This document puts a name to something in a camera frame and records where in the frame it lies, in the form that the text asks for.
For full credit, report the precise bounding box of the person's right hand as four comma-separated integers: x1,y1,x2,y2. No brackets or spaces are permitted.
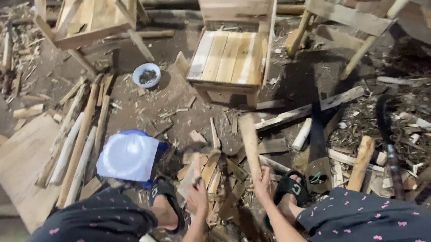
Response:
251,166,276,207

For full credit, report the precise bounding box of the person's left hand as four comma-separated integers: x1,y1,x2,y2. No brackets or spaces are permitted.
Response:
185,178,211,219

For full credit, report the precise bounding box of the short wooden piece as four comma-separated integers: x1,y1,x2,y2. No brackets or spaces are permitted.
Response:
191,152,205,185

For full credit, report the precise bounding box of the long wooden stick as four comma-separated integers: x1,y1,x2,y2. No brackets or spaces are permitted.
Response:
237,112,263,180

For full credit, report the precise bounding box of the pile of wood scraps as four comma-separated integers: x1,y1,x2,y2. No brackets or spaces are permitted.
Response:
172,144,254,230

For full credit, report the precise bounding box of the black left sandal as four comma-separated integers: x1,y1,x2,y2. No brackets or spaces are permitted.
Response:
147,174,186,237

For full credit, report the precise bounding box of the black sandal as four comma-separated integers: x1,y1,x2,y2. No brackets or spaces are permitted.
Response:
260,169,311,232
147,174,186,237

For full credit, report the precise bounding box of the black right sandal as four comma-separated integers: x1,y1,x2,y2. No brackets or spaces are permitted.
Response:
260,169,311,232

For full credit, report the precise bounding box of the blue plastic stool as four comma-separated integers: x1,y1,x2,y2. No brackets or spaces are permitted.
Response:
118,127,172,191

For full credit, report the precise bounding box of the white round wooden peg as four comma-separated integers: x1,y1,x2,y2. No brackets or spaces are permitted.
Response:
289,118,314,151

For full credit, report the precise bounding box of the dark machete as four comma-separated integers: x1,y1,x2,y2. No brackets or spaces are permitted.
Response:
299,100,333,196

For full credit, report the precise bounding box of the long rough wooden plank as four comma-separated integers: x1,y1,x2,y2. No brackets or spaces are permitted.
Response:
252,85,368,131

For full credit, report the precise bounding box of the pale split wood block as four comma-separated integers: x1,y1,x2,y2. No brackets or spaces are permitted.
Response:
343,135,379,193

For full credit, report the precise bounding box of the person's left leg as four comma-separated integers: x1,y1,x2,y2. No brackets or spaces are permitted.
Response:
17,182,181,242

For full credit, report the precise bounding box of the person's leg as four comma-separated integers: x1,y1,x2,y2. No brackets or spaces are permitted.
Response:
17,182,181,242
275,180,431,242

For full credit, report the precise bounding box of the person's right leg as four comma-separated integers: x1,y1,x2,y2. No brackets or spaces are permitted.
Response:
275,180,431,242

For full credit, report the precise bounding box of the white bowl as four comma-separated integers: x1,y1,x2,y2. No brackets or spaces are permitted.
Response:
131,62,162,90

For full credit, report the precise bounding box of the heap of dark nails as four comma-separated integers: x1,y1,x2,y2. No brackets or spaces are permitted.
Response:
138,69,158,85

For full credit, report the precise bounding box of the small wooden slat chair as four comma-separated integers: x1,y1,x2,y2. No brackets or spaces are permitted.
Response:
171,0,286,113

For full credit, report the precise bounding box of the bundle of long wooden sticks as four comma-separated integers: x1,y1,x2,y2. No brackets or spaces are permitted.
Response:
27,72,124,211

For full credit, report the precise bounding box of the curved black sickle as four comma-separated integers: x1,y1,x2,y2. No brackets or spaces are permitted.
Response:
374,93,407,202

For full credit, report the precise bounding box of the heap of wood shavings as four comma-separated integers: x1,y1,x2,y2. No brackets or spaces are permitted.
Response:
324,64,431,212

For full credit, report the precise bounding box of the wide wooden board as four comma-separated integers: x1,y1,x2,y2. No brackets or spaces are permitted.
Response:
0,113,69,236

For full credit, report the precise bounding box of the wooden chair with round legs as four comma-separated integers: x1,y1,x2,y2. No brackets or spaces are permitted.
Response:
283,0,431,84

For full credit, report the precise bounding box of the stack of round logs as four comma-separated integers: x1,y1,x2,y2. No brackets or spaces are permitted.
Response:
136,0,319,28

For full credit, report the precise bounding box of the upturned wooden chair frame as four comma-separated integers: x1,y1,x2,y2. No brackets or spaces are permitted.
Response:
32,0,156,80

